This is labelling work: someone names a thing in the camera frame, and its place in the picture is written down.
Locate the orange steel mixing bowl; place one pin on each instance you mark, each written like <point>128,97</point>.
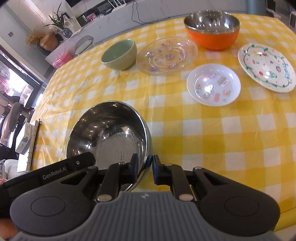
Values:
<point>212,30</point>

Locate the white box with label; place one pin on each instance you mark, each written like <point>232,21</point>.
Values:
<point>23,138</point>

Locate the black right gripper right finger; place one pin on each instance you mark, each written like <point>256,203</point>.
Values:
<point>172,175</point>

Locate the yellow checkered tablecloth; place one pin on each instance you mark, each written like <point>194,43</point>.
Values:
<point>251,140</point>

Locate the blue vase with plant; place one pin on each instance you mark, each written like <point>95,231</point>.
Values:
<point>57,20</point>

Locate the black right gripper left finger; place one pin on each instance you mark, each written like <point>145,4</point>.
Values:
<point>117,174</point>

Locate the pink box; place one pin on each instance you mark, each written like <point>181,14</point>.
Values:
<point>62,59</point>

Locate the green ceramic bowl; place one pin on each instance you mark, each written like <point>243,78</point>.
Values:
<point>121,55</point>

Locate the small white sticker plate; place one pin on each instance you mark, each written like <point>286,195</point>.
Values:
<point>213,85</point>

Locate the brown vase dried flowers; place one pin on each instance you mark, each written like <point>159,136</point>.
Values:
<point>47,41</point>

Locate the clear glass patterned plate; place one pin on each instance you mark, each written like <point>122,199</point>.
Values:
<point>166,55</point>

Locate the white painted fruit plate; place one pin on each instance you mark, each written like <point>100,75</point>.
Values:
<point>267,66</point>

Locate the stainless steel bowl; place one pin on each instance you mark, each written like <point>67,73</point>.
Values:
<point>113,131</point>

